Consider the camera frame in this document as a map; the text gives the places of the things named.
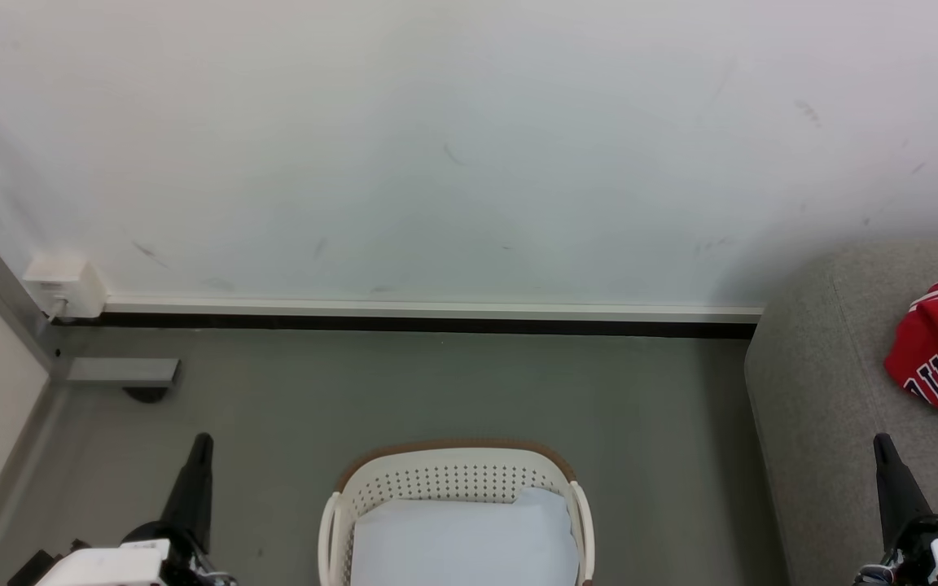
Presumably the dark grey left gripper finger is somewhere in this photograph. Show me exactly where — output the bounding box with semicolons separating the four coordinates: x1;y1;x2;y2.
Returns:
161;433;215;554

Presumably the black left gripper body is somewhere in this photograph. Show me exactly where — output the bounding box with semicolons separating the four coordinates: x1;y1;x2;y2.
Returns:
121;521;235;586

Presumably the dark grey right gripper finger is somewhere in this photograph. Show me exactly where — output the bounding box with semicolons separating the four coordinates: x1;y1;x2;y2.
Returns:
874;433;934;554

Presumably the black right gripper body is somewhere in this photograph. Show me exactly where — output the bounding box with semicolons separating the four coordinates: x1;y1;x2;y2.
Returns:
856;514;938;586

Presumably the red white lettered sweatshirt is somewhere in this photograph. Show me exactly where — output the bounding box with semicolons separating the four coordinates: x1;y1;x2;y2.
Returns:
883;278;938;417

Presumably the white laundry basket brown rim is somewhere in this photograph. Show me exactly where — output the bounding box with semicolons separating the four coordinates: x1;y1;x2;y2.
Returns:
318;439;597;586

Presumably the pale blue folded clothing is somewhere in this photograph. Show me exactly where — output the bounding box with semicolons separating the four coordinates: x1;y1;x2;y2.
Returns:
349;486;581;586

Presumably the grey fabric sofa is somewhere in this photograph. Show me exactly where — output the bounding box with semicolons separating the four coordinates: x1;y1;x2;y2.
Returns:
743;237;938;586

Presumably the white and black baseboard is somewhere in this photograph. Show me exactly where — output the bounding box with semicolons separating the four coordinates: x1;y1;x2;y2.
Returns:
101;296;765;340

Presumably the grey metal foot bracket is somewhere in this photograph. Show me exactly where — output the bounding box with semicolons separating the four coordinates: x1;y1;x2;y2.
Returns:
66;357;182;389

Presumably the white wall socket box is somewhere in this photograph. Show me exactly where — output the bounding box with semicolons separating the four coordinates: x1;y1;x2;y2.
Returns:
23;253;108;321

